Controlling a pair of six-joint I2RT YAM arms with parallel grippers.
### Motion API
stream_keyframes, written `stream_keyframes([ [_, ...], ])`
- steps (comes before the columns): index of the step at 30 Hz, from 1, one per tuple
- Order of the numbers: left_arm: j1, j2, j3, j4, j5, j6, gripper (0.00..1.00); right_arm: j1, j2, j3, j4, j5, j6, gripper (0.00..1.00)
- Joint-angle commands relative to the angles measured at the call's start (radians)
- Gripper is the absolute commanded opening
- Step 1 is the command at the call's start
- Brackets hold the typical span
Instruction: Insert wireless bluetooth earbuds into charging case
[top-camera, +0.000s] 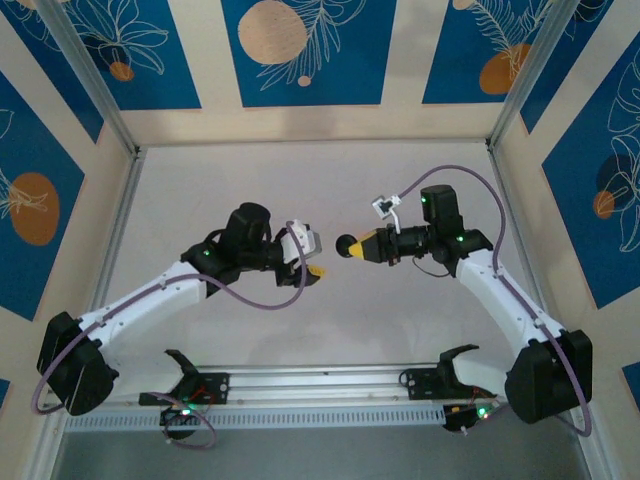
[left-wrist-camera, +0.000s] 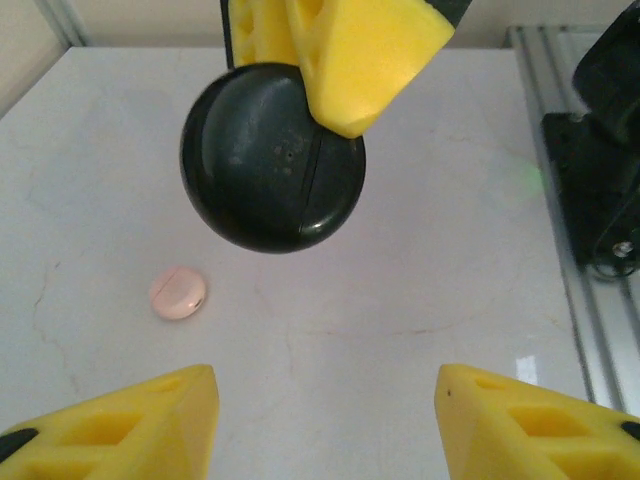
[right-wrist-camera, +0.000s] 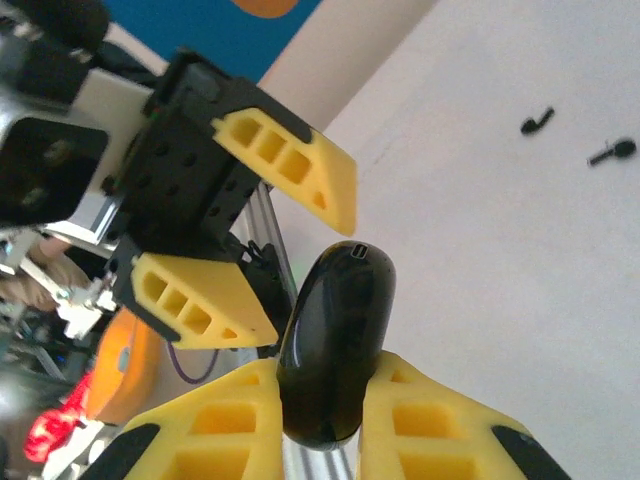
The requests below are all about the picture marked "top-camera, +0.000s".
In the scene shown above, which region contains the black controller board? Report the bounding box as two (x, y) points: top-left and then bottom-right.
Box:
(159, 405), (202, 442)
(442, 402), (497, 434)

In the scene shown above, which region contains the grey slotted cable duct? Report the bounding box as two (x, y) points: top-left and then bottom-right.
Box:
(63, 403), (449, 432)

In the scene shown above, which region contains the aluminium side rail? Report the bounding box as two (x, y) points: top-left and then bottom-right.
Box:
(487, 142), (557, 331)
(88, 147), (147, 321)

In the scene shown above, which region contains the thin black right gripper cable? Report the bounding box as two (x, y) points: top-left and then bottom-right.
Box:
(413, 258), (452, 280)

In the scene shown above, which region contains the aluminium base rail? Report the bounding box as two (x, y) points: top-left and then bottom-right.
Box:
(43, 363), (594, 412)

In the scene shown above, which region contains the aluminium frame post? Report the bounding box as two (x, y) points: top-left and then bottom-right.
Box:
(485, 0), (576, 151)
(35, 0), (142, 157)

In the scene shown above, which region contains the grey metal sheet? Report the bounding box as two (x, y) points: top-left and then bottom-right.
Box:
(49, 430), (591, 480)

